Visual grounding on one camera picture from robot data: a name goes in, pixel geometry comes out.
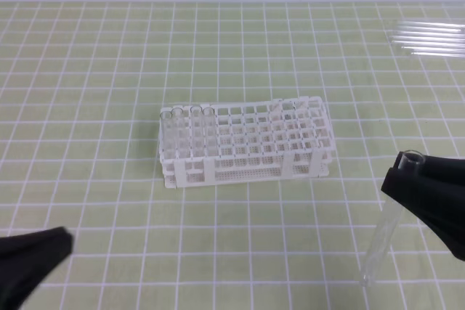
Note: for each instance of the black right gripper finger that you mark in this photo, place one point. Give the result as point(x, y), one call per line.
point(423, 174)
point(438, 204)

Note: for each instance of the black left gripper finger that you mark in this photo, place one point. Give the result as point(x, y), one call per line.
point(27, 259)

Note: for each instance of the clear glass test tube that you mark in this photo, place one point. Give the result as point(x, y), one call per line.
point(434, 47)
point(429, 26)
point(440, 41)
point(209, 126)
point(381, 237)
point(196, 117)
point(431, 53)
point(180, 132)
point(167, 131)
point(428, 34)

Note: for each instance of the white plastic test tube rack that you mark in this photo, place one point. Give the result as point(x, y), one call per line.
point(256, 141)

